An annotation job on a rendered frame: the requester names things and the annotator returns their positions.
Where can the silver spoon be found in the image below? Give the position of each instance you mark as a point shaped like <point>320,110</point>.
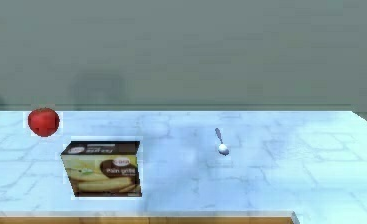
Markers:
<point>223,148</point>

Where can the marble top wooden counter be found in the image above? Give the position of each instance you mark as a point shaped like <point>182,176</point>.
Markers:
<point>257,173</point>

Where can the brown yellow food box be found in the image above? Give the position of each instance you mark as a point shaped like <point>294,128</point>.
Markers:
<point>104,170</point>

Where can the red tomato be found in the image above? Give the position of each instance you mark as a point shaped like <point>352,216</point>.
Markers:
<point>43,122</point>

